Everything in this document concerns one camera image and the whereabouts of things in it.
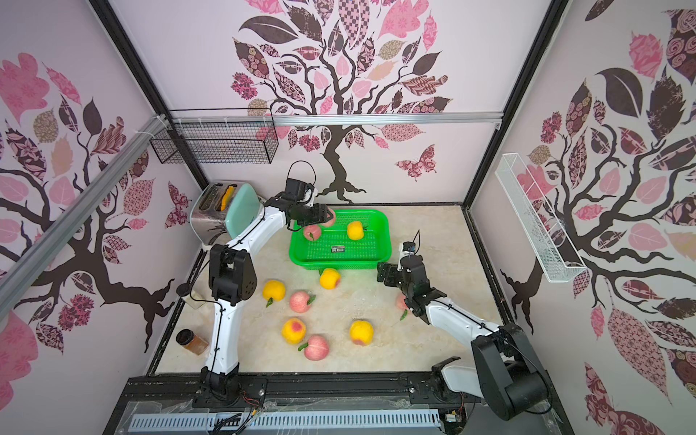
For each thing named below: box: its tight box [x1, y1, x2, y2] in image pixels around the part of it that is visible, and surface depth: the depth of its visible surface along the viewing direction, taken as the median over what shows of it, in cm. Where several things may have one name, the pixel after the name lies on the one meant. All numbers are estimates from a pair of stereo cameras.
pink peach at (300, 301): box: [290, 290, 317, 314], surface depth 88 cm
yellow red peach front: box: [280, 317, 308, 346], surface depth 81 cm
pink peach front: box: [297, 334, 329, 362], surface depth 78 cm
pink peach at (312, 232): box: [303, 224, 322, 242], surface depth 106 cm
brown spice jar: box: [175, 328, 210, 356], surface depth 77 cm
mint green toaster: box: [190, 180, 265, 246], surface depth 101 cm
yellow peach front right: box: [349, 319, 375, 347], surface depth 81 cm
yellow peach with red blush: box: [348, 221, 365, 241], surface depth 108 cm
